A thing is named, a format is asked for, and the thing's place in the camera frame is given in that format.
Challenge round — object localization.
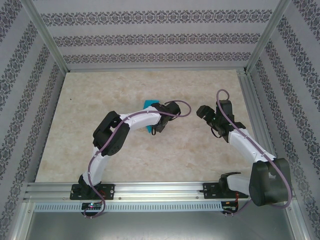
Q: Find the blue cloth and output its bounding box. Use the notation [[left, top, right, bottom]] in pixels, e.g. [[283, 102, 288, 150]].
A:
[[142, 99, 162, 135]]

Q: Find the right controller circuit board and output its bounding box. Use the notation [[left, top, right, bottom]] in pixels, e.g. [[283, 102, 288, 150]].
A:
[[222, 200, 238, 211]]

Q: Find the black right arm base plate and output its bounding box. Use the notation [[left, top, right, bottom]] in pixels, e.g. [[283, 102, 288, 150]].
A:
[[203, 182, 250, 200]]

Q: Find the aluminium side rail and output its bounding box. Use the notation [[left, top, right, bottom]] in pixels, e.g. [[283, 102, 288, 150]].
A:
[[237, 69, 285, 181]]

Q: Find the aluminium right frame post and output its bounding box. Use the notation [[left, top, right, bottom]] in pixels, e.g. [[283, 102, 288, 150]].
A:
[[243, 0, 292, 73]]

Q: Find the slotted grey cable duct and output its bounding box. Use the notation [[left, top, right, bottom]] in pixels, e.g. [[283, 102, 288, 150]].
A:
[[33, 201, 223, 213]]

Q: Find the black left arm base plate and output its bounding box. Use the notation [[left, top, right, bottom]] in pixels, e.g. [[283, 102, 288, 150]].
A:
[[70, 183, 116, 201]]

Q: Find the aluminium frame post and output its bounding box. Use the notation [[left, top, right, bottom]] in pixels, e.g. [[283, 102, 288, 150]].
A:
[[21, 0, 70, 73], [243, 0, 292, 73]]

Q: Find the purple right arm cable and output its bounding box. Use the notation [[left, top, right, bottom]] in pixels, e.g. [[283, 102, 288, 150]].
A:
[[216, 89, 293, 217]]

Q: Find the left controller circuit board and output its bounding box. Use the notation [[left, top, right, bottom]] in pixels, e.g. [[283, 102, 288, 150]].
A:
[[81, 202, 103, 211]]

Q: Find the aluminium left frame post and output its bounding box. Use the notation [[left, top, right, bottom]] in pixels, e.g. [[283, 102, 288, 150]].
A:
[[21, 0, 70, 73]]

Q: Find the long aluminium mounting rail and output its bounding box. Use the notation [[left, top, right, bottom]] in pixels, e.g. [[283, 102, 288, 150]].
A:
[[23, 181, 298, 202]]

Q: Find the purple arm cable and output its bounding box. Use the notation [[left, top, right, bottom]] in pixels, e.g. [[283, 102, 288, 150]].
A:
[[83, 99, 193, 220], [216, 89, 293, 217]]

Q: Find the controller circuit board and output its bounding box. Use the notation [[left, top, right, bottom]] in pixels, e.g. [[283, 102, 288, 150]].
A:
[[222, 200, 238, 211], [81, 202, 103, 211]]

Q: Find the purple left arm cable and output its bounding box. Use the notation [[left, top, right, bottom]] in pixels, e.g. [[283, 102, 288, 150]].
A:
[[83, 99, 193, 220]]

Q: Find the grey sheet metal panel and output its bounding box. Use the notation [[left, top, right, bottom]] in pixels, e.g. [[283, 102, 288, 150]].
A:
[[24, 212, 305, 240]]

